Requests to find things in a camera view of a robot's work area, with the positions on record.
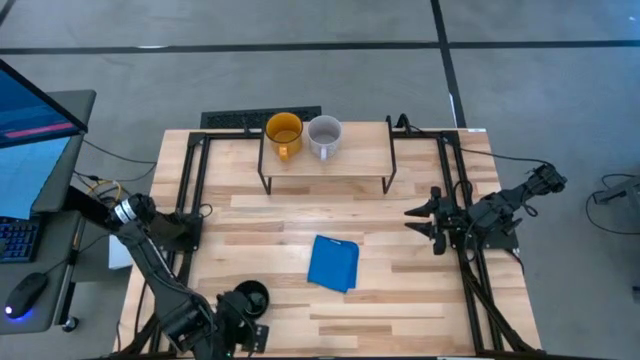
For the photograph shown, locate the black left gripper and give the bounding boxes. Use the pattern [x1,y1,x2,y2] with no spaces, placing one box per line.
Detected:
[214,290,270,359]

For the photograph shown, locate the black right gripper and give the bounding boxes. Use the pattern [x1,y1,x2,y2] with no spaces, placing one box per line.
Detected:
[403,187,469,256]

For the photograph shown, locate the black mug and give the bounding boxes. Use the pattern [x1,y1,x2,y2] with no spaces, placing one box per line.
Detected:
[233,279,271,319]

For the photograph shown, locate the grey ceramic mug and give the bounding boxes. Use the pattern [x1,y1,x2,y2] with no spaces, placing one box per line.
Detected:
[306,114,344,161]

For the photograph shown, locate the amber glass mug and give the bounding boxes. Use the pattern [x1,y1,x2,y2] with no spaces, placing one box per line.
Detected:
[264,112,305,162]

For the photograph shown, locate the wooden shelf with black legs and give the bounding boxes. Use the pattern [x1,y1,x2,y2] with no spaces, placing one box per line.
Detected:
[257,115,399,197]

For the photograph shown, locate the folded blue cloth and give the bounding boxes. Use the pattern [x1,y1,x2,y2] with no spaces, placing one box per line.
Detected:
[306,234,361,294]

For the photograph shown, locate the white box under desk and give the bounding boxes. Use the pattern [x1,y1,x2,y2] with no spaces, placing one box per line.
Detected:
[108,234,135,271]

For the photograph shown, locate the black computer mouse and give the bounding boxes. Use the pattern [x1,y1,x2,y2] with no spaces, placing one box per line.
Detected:
[3,272,49,321]

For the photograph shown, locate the backlit black keyboard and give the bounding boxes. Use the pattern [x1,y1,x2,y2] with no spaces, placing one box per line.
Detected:
[0,215,41,265]

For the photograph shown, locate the grey computer desk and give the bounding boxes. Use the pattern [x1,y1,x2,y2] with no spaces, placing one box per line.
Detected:
[0,89,97,336]

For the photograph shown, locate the computer monitor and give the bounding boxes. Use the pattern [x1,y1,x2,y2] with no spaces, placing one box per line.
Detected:
[0,58,90,221]

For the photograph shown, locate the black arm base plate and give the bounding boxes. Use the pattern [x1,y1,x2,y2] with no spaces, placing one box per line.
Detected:
[159,212,204,253]
[446,209,520,252]

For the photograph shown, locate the thin black cable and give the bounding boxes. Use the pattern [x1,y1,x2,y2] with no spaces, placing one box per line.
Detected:
[396,113,549,166]

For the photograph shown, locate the black device with cables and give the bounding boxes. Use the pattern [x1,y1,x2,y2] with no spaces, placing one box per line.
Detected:
[584,172,640,236]

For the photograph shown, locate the black metal table frame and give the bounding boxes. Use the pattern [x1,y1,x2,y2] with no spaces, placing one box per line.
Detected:
[112,113,546,360]

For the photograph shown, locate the cable bundle beside desk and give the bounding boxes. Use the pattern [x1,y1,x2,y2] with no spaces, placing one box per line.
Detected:
[73,138,157,204]

